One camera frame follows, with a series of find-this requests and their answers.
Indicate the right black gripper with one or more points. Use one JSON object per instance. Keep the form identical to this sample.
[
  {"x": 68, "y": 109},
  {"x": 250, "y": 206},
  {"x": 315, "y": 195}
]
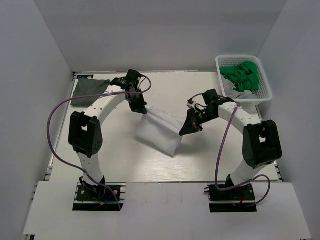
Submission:
[{"x": 192, "y": 124}]

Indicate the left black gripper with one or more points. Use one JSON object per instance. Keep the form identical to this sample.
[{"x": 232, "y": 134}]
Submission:
[{"x": 139, "y": 107}]

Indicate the white t shirt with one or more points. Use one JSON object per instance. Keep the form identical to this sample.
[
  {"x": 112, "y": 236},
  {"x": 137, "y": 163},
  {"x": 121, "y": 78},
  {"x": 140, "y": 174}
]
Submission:
[{"x": 161, "y": 129}]

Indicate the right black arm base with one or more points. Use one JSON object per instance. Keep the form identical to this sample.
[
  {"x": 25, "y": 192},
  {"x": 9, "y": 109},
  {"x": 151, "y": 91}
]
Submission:
[{"x": 239, "y": 200}]

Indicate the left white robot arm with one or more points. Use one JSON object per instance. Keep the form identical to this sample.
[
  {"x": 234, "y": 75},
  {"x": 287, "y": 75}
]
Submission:
[{"x": 85, "y": 129}]

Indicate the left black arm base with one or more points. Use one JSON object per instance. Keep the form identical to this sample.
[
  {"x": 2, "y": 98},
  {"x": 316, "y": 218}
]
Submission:
[{"x": 87, "y": 201}]

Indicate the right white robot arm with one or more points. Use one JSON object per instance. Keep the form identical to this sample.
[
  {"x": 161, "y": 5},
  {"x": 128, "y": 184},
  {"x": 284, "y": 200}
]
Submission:
[{"x": 260, "y": 139}]

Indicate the grey t shirt in basket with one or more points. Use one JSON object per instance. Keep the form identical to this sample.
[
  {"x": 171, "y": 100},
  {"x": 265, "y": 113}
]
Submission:
[{"x": 229, "y": 89}]

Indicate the folded dark green t shirt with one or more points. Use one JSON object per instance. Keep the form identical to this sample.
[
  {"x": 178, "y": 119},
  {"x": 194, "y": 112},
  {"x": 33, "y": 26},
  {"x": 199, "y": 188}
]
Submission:
[{"x": 86, "y": 87}]

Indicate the crumpled green t shirt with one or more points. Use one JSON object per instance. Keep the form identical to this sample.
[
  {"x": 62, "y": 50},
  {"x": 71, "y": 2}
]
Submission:
[{"x": 244, "y": 76}]

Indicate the white plastic basket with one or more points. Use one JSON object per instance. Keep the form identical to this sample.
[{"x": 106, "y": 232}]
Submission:
[{"x": 264, "y": 92}]

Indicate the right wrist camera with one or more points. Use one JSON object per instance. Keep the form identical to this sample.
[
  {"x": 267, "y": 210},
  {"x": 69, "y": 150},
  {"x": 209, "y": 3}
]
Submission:
[{"x": 191, "y": 103}]

